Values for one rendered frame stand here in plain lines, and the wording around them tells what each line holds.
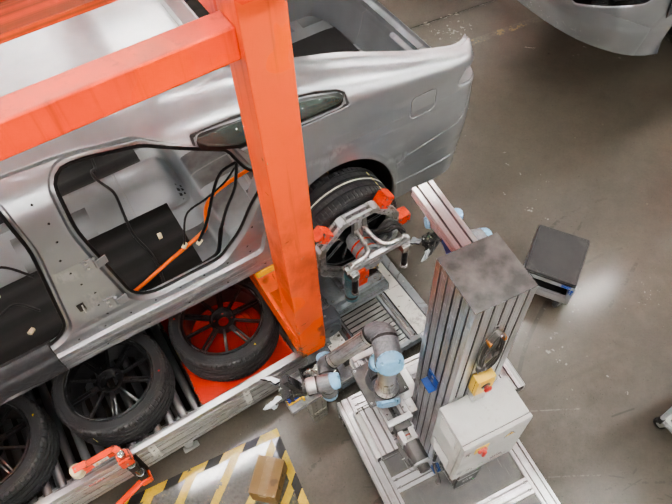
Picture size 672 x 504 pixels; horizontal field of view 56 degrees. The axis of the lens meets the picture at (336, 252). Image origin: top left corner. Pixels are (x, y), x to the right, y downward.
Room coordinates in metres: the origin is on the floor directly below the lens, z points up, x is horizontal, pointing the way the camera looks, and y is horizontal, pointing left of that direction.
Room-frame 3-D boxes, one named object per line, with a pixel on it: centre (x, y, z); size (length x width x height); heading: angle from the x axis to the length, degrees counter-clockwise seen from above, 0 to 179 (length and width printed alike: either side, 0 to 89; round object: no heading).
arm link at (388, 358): (1.12, -0.19, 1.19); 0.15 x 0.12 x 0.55; 6
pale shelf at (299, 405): (1.42, 0.16, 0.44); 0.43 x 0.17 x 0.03; 119
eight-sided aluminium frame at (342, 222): (2.11, -0.13, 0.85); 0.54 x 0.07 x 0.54; 119
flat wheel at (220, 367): (1.86, 0.72, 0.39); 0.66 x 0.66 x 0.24
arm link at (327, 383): (1.09, 0.07, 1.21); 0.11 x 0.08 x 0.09; 97
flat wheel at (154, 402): (1.50, 1.35, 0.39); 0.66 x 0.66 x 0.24
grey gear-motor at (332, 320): (1.98, 0.16, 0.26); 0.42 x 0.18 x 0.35; 29
